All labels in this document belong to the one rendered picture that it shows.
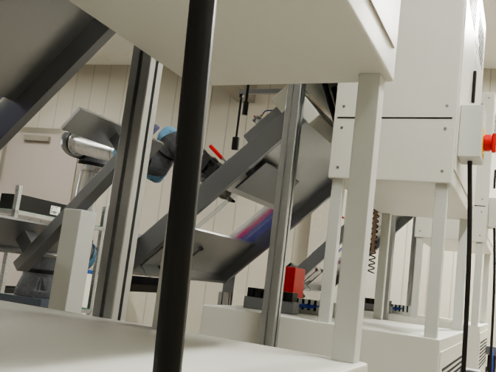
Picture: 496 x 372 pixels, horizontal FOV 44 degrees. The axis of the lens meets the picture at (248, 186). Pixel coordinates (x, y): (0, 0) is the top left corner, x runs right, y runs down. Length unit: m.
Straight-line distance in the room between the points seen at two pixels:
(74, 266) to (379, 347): 0.79
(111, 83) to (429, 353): 6.31
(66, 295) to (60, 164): 5.91
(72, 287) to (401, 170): 0.89
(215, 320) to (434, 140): 0.76
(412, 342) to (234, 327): 0.48
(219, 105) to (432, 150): 5.31
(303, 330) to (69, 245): 0.64
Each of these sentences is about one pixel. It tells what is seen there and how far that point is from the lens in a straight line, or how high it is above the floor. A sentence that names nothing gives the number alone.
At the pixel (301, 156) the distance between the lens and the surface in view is 2.03.
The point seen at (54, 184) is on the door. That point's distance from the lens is 7.49.
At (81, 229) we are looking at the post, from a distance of 1.63.
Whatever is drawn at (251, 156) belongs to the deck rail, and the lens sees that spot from 1.77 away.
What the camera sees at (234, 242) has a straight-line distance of 2.31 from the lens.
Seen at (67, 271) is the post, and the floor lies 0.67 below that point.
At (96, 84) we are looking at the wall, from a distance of 7.59.
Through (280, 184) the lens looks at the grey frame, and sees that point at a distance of 1.67.
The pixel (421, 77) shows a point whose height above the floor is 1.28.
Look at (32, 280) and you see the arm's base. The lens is 2.35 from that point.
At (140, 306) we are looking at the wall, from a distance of 6.83.
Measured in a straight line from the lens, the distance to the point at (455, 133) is 1.65.
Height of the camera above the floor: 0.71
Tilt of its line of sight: 8 degrees up
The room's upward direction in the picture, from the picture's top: 7 degrees clockwise
